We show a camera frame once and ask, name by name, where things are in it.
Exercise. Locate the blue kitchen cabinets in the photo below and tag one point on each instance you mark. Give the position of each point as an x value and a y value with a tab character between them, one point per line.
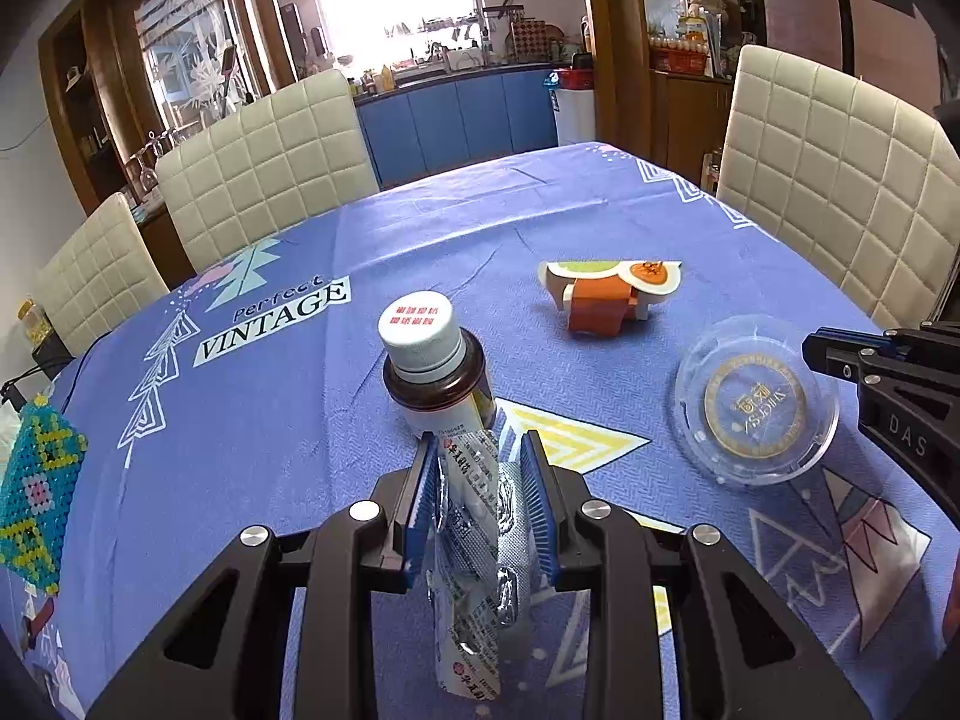
457	120

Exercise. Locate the brown medicine bottle white cap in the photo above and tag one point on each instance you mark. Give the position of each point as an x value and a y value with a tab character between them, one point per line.
431	367

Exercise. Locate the silver pill blister pack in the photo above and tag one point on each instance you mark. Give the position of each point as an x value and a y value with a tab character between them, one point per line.
514	540
465	540

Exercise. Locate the tall cream quilted chair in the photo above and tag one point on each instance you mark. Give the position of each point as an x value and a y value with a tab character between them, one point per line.
840	165

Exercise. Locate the black box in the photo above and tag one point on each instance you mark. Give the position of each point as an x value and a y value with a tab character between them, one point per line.
54	352

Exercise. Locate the wooden glass display cabinet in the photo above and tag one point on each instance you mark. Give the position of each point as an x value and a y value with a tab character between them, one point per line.
172	52

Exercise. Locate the colourful beaded tissue box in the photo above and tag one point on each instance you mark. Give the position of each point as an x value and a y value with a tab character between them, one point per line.
34	487

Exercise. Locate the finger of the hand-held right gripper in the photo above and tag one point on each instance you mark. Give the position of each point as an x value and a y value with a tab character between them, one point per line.
930	341
832	356

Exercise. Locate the wide cream quilted chair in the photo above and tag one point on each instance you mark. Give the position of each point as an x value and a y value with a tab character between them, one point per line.
262	157

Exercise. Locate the purple printed tablecloth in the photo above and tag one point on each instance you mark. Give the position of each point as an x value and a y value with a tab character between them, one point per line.
300	405

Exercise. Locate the white bin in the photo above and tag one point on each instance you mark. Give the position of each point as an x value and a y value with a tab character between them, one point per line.
576	109

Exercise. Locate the clear round plastic lid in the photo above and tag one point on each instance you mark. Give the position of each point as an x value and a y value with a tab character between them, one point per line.
754	405

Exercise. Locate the crushed orange paper cup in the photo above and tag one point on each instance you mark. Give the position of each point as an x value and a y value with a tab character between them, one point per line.
600	300

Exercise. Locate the small cream quilted chair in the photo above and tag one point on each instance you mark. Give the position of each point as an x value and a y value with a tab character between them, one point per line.
97	270

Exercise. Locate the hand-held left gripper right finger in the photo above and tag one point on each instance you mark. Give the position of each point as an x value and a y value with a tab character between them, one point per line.
540	510

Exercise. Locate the yellow jar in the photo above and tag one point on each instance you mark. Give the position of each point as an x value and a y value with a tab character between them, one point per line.
34	322

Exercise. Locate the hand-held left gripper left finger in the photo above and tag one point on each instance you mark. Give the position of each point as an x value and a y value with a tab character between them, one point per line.
420	510

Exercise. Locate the wooden storage shelf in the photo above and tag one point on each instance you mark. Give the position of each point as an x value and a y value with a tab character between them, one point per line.
675	30

